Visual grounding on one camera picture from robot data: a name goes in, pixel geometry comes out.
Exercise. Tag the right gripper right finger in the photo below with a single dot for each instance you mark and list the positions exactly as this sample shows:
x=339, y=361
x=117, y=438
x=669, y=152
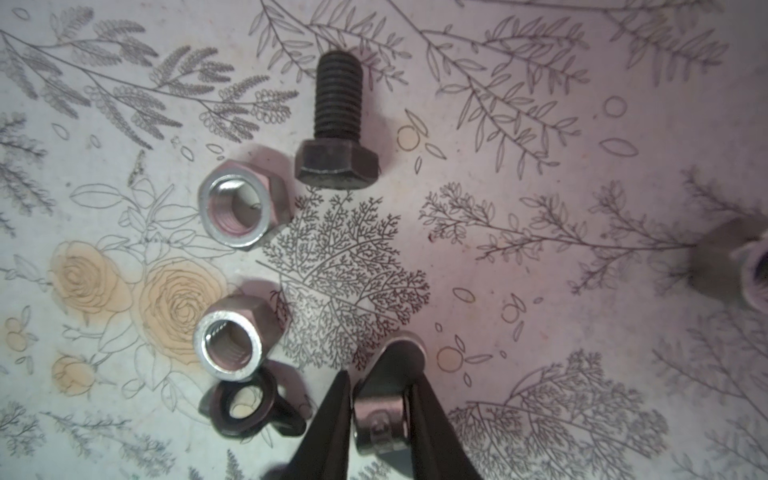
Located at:
x=436, y=451

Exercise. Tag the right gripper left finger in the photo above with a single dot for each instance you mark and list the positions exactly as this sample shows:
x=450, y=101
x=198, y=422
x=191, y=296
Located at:
x=324, y=451

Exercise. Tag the black wing nut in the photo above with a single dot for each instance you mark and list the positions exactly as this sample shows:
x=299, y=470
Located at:
x=241, y=410

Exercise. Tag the silver nut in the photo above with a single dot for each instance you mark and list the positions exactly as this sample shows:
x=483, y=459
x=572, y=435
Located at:
x=243, y=206
x=235, y=336
x=729, y=263

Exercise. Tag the black hex bolt center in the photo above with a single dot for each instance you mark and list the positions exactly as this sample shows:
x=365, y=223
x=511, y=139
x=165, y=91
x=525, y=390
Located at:
x=334, y=158

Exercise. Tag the silver nut right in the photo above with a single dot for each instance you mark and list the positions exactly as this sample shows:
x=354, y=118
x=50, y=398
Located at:
x=729, y=263

